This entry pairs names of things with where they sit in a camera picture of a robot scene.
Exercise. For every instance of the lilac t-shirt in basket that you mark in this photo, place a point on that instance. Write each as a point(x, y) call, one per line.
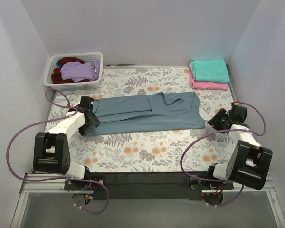
point(77, 71)

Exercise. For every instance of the dark red garment in basket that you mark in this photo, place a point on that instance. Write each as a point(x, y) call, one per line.
point(56, 75)

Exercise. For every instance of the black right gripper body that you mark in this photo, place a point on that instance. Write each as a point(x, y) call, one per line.
point(217, 118)

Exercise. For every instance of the folded pink t-shirt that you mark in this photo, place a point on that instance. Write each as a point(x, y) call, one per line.
point(205, 85)

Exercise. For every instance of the floral patterned table mat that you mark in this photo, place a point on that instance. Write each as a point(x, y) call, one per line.
point(176, 150)

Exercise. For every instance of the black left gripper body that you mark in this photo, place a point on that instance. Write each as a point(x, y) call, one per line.
point(92, 122)

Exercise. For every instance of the blue-grey t-shirt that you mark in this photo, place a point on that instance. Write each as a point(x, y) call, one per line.
point(147, 113)

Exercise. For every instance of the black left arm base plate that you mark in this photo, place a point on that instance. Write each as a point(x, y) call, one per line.
point(76, 185)

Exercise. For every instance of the white plastic laundry basket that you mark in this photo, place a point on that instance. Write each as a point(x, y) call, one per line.
point(87, 57)

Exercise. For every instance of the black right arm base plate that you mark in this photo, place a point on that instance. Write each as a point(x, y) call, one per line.
point(195, 184)

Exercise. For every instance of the folded teal t-shirt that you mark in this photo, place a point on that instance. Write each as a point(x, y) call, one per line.
point(210, 71)

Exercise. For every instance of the aluminium front frame rail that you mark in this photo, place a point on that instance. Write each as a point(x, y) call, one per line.
point(55, 186)

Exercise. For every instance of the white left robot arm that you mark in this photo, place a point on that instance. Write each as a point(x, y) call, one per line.
point(51, 149)

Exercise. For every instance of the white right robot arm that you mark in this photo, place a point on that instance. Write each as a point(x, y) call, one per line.
point(250, 161)

